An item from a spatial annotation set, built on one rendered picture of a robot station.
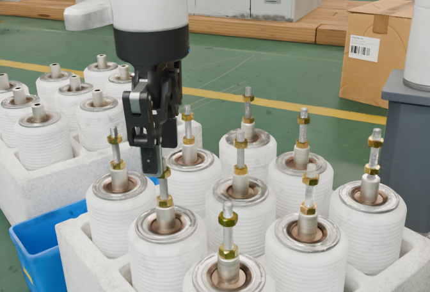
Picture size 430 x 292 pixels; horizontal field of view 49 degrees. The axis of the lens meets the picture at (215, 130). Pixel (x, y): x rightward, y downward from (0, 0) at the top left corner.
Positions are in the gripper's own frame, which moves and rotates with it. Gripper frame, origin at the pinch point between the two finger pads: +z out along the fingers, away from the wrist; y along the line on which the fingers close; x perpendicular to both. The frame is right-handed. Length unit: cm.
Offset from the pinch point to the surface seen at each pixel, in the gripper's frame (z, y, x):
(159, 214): 7.9, -1.0, 0.4
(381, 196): 10.1, 10.1, -26.3
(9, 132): 15, 32, 41
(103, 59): 8, 61, 32
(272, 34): 32, 197, -1
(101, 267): 17.2, -0.6, 9.0
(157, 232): 10.1, -1.5, 0.6
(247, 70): 35, 144, 5
